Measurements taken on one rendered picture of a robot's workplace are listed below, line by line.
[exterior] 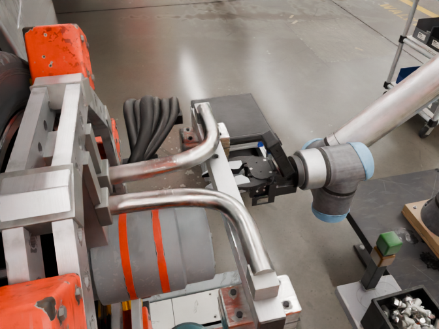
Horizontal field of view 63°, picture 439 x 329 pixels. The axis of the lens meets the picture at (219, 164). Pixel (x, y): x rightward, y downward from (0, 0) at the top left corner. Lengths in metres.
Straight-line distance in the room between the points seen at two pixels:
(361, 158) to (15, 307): 0.71
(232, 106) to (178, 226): 1.38
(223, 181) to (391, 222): 1.05
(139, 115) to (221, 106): 1.33
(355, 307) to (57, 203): 0.86
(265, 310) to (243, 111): 1.52
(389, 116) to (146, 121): 0.60
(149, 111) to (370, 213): 1.10
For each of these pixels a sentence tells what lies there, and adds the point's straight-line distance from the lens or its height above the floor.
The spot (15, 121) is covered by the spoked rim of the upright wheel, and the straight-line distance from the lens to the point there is 0.52.
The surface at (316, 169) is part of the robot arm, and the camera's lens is 0.79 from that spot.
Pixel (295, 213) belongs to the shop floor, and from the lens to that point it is 1.82.
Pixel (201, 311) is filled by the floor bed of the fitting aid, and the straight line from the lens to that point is 1.42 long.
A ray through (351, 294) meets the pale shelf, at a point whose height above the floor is 0.45.
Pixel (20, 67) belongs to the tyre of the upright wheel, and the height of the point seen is 1.12.
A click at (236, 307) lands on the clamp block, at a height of 0.95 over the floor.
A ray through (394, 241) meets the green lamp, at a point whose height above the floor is 0.66.
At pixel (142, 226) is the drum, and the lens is 0.56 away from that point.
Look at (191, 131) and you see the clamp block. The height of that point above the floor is 0.95.
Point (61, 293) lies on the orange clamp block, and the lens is 0.30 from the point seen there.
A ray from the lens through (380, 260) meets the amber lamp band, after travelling 0.98.
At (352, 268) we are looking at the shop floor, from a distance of 1.70.
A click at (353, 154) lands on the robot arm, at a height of 0.85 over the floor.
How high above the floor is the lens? 1.35
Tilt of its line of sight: 41 degrees down
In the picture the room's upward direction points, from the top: straight up
